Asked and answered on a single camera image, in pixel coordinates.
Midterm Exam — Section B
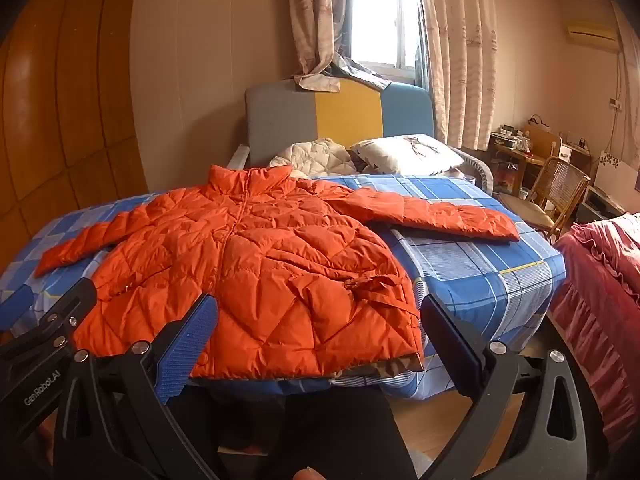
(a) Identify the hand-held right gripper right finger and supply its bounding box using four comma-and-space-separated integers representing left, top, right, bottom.
420, 292, 589, 480

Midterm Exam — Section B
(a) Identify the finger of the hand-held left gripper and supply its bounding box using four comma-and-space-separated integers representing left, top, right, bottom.
0, 284, 36, 333
29, 277, 98, 357

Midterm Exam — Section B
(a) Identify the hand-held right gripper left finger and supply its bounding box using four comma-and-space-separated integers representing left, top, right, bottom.
52, 291, 223, 480

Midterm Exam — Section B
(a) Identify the orange puffer jacket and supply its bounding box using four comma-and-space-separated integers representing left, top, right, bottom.
34, 164, 521, 380

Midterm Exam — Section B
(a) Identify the bed with blue plaid sheet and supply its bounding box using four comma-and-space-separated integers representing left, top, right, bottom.
0, 174, 568, 401

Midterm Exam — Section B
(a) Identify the pink ruffled bedspread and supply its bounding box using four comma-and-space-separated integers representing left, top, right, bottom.
550, 212, 640, 456

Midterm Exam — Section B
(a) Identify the rattan chair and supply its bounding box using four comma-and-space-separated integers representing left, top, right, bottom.
500, 156, 592, 244

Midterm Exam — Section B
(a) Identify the wooden wardrobe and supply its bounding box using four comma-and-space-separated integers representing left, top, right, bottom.
0, 0, 151, 271

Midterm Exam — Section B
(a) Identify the white printed pillow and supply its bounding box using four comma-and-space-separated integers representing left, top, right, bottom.
348, 134, 466, 176

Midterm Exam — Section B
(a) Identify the cluttered wooden desk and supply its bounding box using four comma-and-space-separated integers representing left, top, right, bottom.
487, 117, 596, 197

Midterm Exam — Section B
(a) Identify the white quilted blanket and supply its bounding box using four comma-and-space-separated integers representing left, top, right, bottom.
269, 137, 358, 178

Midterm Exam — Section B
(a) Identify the white floral paper bag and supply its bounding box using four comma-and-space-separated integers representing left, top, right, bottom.
596, 150, 640, 207

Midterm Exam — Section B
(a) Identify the grey yellow blue headboard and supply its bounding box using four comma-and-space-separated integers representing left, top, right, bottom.
227, 80, 435, 171

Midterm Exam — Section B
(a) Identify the beige patterned curtain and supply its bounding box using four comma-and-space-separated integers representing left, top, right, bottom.
415, 0, 499, 151

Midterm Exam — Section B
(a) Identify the window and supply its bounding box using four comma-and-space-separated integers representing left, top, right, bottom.
347, 0, 426, 82

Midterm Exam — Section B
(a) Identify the beige curtain with grey lining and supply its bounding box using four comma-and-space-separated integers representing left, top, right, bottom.
286, 0, 392, 94

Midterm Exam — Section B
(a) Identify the wall air conditioner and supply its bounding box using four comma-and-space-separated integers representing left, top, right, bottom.
565, 21, 619, 52

